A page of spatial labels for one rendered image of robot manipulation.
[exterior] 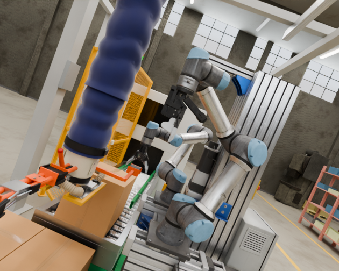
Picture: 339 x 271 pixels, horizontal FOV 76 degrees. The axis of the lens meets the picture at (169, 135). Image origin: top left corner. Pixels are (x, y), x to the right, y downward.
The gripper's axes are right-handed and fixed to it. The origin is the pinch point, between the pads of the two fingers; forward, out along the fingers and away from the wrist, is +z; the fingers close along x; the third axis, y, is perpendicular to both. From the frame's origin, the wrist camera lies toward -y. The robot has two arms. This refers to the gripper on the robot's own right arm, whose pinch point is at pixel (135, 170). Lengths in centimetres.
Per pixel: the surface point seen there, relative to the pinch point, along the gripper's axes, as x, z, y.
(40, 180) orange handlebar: -25, -2, 67
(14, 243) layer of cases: -49, 64, 25
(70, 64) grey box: -111, -55, -74
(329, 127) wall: 699, -292, -954
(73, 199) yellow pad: -17, 11, 47
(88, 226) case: -18, 53, -4
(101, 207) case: -13.7, 37.1, -5.7
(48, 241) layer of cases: -35, 64, 12
